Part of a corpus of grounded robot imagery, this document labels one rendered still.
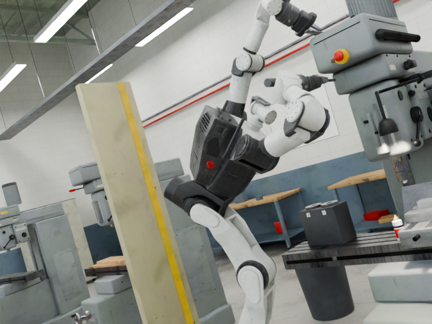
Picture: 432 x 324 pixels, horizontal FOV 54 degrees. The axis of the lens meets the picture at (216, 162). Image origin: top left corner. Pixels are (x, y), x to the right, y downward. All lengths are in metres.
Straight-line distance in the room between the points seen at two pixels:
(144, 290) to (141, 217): 0.48
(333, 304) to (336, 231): 1.80
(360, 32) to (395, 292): 1.03
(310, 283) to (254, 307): 2.00
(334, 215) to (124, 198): 1.43
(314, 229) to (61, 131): 9.53
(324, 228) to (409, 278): 0.52
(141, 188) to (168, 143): 6.24
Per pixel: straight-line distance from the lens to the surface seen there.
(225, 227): 1.81
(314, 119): 1.40
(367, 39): 1.77
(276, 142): 1.47
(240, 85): 1.93
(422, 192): 2.35
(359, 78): 1.88
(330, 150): 6.87
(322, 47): 1.85
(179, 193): 1.89
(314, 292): 3.87
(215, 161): 1.71
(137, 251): 2.92
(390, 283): 1.88
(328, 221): 2.16
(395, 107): 1.87
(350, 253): 2.06
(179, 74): 8.79
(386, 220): 6.06
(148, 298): 2.96
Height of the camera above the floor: 1.44
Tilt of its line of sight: 2 degrees up
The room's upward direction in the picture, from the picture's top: 17 degrees counter-clockwise
